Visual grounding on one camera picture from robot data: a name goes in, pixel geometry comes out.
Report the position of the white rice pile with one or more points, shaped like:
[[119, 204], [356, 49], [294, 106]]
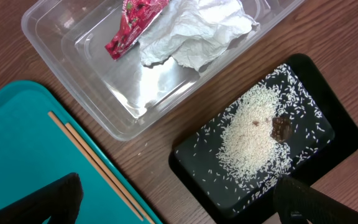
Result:
[[248, 147]]

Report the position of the black waste tray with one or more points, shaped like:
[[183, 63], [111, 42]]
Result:
[[322, 135]]

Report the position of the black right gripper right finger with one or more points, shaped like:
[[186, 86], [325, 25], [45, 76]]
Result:
[[296, 202]]

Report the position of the brown food scrap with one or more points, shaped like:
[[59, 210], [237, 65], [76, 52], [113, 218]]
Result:
[[281, 129]]

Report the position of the teal plastic tray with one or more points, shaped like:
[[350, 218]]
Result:
[[35, 152]]

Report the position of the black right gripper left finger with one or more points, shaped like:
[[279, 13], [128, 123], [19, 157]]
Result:
[[57, 202]]

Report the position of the clear plastic bin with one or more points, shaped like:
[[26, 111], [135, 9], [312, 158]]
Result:
[[124, 96]]

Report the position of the red snack wrapper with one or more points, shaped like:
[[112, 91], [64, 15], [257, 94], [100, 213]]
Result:
[[136, 17]]

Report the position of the white napkin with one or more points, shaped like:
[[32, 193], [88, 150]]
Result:
[[194, 32]]

